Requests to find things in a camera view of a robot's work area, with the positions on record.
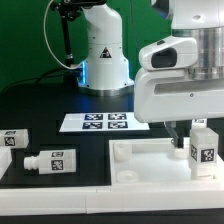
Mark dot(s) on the white front fence rail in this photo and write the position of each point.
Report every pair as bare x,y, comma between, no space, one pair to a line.
120,198

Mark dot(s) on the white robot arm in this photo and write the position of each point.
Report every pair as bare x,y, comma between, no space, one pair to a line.
203,20

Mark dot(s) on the white square tabletop tray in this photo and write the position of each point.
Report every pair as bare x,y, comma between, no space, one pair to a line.
143,161

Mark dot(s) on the white fence rail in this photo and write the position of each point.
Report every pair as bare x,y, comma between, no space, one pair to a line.
5,160
120,198

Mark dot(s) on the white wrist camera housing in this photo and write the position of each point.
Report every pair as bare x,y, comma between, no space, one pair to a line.
169,53

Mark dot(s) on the black camera stand pole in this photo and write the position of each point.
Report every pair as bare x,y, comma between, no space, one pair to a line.
68,13

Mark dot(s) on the white left fence rail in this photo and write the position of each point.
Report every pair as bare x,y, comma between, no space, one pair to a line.
5,160

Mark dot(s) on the white sheet with tags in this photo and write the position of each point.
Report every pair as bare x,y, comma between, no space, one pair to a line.
113,121

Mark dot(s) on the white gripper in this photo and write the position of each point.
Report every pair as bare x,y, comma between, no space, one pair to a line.
169,96

